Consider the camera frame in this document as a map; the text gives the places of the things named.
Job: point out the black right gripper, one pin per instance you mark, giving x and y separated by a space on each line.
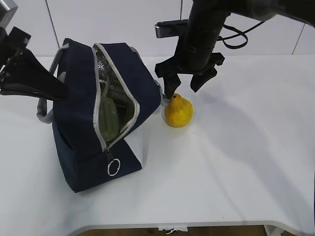
184 61

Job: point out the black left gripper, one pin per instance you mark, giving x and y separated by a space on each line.
20 71

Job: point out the yellow orange round fruit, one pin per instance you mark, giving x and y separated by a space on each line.
178 112

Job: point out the navy insulated lunch bag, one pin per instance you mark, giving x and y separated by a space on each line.
111 94

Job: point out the green lid glass container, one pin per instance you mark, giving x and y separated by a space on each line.
108 115

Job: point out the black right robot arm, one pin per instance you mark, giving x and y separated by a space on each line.
197 35

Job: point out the white torn tape piece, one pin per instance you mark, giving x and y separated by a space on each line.
173 228

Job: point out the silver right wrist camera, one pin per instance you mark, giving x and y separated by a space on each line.
167 29

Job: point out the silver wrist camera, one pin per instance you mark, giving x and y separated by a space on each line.
167 29
8 9

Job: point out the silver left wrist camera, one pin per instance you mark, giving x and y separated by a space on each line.
8 9

